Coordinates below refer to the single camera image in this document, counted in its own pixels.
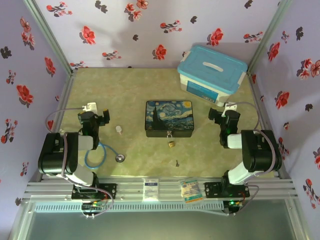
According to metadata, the white slotted cable duct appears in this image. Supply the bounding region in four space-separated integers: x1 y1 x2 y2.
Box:
33 201 225 214

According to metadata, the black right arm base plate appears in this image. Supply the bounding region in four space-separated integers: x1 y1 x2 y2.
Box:
204 181 251 200

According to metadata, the grey right arm cable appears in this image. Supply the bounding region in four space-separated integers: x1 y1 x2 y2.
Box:
228 101 277 217

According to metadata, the starry night tin box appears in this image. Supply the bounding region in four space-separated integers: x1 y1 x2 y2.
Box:
144 100 195 138

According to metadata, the blue lid plastic storage box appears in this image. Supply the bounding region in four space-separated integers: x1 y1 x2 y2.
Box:
176 44 249 108

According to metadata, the packet with teal label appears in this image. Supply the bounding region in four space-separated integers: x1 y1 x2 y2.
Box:
180 177 205 204

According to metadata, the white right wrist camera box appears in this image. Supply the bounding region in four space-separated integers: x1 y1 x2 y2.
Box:
223 101 238 112

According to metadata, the aluminium front frame rail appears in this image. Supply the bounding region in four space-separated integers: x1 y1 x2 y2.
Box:
21 176 300 204

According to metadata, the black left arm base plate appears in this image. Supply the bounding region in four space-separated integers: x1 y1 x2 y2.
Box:
71 183 118 201

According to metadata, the grey left arm cable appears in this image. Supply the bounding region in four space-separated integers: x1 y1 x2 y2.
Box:
44 106 115 219

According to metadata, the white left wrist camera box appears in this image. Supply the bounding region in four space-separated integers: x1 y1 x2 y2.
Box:
82 101 98 113

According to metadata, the blue tube stethoscope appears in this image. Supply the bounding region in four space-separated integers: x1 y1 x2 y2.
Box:
84 141 127 171

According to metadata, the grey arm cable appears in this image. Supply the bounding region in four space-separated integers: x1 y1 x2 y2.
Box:
44 106 115 219
228 101 277 217

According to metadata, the white label card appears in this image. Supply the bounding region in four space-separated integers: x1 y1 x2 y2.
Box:
142 178 161 202

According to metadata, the small brass padlock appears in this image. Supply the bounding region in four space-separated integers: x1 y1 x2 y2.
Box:
166 131 176 149

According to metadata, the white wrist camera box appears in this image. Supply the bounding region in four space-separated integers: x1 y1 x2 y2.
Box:
223 101 238 112
82 101 98 113

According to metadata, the aluminium frame post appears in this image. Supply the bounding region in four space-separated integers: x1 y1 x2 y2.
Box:
247 0 294 75
22 0 79 76

